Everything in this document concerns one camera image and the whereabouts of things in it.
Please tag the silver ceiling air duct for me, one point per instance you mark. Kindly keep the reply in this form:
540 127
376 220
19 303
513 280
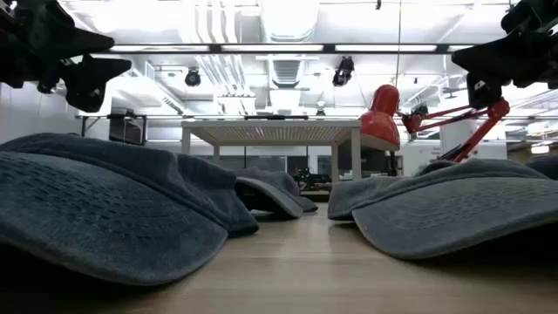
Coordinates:
287 19

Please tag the long ceiling light bar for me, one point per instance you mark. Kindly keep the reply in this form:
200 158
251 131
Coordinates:
214 48

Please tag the white background cabinet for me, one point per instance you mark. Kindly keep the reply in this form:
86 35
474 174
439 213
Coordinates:
455 137

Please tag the ceiling air vent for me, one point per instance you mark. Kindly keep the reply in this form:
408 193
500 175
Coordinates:
286 72

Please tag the black ceiling camera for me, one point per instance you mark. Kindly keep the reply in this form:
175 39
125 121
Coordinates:
192 78
343 72

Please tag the dark blue baseball cap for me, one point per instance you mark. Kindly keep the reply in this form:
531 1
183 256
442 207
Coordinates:
109 218

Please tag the grey baseball cap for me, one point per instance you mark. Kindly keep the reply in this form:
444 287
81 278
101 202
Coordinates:
457 218
279 183

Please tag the red desk lamp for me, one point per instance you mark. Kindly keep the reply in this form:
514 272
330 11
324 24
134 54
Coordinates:
379 126

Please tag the white perforated metal shelf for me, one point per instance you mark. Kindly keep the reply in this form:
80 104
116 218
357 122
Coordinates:
270 133

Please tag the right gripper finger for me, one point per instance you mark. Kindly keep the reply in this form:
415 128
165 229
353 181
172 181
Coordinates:
488 98
492 56

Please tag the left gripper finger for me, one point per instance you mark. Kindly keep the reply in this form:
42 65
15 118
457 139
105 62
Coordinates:
91 80
78 43

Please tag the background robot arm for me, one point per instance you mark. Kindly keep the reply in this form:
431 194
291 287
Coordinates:
307 176

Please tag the dark background equipment rack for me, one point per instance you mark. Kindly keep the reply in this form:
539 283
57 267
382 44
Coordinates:
126 131

